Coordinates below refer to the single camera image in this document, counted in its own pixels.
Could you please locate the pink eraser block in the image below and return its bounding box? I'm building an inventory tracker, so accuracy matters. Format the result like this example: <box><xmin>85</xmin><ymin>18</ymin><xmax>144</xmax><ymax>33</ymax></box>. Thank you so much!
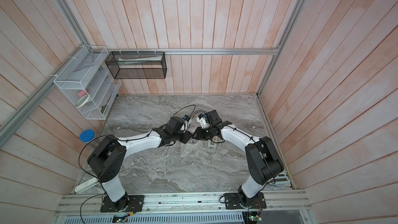
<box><xmin>78</xmin><ymin>90</ymin><xmax>87</xmax><ymax>98</ymax></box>

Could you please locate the clear bubble wrap sheet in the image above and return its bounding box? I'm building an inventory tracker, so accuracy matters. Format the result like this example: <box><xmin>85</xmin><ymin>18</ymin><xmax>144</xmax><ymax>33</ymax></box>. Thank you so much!
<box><xmin>180</xmin><ymin>140</ymin><xmax>208</xmax><ymax>162</ymax></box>

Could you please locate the black mesh wall basket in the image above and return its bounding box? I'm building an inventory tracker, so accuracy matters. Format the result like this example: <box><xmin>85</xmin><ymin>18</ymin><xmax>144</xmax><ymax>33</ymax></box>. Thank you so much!
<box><xmin>105</xmin><ymin>51</ymin><xmax>167</xmax><ymax>79</ymax></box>

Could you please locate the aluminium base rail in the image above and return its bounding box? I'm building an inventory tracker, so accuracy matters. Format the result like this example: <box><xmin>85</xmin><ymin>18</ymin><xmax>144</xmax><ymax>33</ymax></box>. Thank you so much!
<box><xmin>54</xmin><ymin>190</ymin><xmax>312</xmax><ymax>216</ymax></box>

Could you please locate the white wire mesh shelf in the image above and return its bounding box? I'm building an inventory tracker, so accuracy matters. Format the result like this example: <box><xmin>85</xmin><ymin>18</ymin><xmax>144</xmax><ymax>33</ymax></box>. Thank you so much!
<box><xmin>54</xmin><ymin>45</ymin><xmax>121</xmax><ymax>120</ymax></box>

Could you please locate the paper sheet in basket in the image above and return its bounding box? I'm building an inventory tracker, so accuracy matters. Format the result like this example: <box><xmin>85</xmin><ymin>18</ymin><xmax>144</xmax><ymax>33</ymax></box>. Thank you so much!
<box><xmin>118</xmin><ymin>56</ymin><xmax>163</xmax><ymax>66</ymax></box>

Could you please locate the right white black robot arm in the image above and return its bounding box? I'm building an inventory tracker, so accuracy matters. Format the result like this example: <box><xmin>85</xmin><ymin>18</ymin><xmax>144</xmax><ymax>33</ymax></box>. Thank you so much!
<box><xmin>192</xmin><ymin>110</ymin><xmax>285</xmax><ymax>209</ymax></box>

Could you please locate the light blue calculator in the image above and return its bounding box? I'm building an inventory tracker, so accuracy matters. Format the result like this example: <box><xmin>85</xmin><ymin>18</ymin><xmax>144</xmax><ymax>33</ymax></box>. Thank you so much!
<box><xmin>275</xmin><ymin>171</ymin><xmax>291</xmax><ymax>185</ymax></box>

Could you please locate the white tape roll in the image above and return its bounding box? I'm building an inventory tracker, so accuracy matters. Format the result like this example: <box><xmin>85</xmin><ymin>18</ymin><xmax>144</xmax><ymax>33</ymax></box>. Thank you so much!
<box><xmin>76</xmin><ymin>94</ymin><xmax>90</xmax><ymax>108</ymax></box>

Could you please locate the blue lid plastic jar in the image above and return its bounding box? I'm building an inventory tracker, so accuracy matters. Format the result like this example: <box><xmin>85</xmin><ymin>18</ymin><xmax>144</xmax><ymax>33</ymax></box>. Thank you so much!
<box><xmin>79</xmin><ymin>129</ymin><xmax>97</xmax><ymax>147</ymax></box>

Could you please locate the horizontal aluminium wall rail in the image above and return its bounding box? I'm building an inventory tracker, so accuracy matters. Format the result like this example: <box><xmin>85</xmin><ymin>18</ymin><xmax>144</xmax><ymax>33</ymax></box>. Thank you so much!
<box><xmin>107</xmin><ymin>48</ymin><xmax>279</xmax><ymax>56</ymax></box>

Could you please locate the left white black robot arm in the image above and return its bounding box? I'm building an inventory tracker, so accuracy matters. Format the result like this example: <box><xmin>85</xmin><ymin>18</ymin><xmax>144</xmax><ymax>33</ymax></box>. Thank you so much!
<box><xmin>87</xmin><ymin>115</ymin><xmax>191</xmax><ymax>213</ymax></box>

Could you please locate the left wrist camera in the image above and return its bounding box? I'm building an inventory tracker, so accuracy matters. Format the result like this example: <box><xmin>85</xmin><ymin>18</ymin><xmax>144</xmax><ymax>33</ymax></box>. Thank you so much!
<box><xmin>181</xmin><ymin>115</ymin><xmax>192</xmax><ymax>132</ymax></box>

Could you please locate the white power strip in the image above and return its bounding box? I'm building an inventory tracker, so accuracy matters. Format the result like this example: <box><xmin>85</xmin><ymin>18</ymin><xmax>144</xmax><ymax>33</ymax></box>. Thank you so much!
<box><xmin>74</xmin><ymin>178</ymin><xmax>98</xmax><ymax>194</ymax></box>

